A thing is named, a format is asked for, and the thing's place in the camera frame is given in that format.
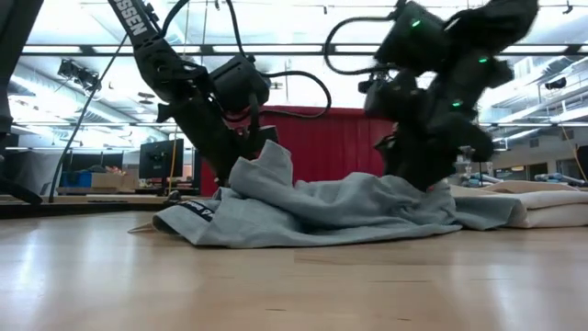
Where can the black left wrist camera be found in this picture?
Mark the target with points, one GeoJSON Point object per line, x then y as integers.
{"type": "Point", "coordinates": [266, 135]}

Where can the cream canvas tote bag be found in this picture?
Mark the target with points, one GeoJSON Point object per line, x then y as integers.
{"type": "Point", "coordinates": [542, 202]}

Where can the black ceiling camera cluster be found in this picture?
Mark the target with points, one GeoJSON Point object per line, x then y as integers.
{"type": "Point", "coordinates": [78, 73]}

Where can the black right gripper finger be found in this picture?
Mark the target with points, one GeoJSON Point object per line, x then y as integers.
{"type": "Point", "coordinates": [413, 161]}
{"type": "Point", "coordinates": [475, 140]}

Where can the grey round desk grommet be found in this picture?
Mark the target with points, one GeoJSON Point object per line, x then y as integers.
{"type": "Point", "coordinates": [173, 197]}

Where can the white paper shirt tag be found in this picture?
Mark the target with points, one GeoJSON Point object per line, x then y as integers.
{"type": "Point", "coordinates": [140, 228]}

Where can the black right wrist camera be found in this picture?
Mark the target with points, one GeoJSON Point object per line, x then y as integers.
{"type": "Point", "coordinates": [386, 96]}

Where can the black computer monitor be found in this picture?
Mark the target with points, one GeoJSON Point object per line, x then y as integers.
{"type": "Point", "coordinates": [158, 158]}

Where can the grey tube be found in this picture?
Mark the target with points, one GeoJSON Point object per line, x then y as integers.
{"type": "Point", "coordinates": [558, 178]}

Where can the red plastic laundry bin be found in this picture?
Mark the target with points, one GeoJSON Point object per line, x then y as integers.
{"type": "Point", "coordinates": [331, 142]}

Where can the blue storage box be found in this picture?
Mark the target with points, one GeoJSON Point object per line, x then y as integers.
{"type": "Point", "coordinates": [75, 179]}

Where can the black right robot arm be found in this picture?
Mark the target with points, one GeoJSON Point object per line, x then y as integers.
{"type": "Point", "coordinates": [482, 27]}

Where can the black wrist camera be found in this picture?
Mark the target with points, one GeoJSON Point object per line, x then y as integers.
{"type": "Point", "coordinates": [386, 96]}
{"type": "Point", "coordinates": [266, 135]}

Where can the grey Reebok t-shirt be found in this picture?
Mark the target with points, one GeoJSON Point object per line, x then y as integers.
{"type": "Point", "coordinates": [344, 211]}

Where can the tan wooden desk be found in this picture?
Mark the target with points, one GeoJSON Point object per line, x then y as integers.
{"type": "Point", "coordinates": [92, 199]}

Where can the small black ceiling camera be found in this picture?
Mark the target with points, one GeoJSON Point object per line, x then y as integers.
{"type": "Point", "coordinates": [556, 83]}

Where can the black overhead frame bar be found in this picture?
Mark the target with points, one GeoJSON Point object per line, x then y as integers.
{"type": "Point", "coordinates": [298, 49]}

